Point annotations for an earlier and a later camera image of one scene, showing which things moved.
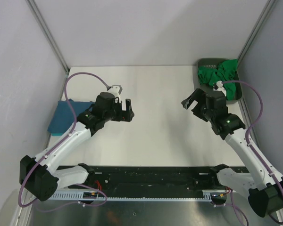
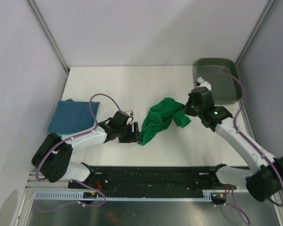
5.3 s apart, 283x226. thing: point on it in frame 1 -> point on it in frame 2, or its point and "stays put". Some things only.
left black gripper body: x=115 y=114 -> x=125 y=133
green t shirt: x=225 y=71 -> x=159 y=117
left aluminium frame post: x=47 y=33 stays put
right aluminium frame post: x=268 y=8 stays put
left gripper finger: x=127 y=116 -> x=136 y=138
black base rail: x=152 y=178 stays put
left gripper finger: x=129 y=107 -> x=136 y=131
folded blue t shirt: x=63 y=117 stays put
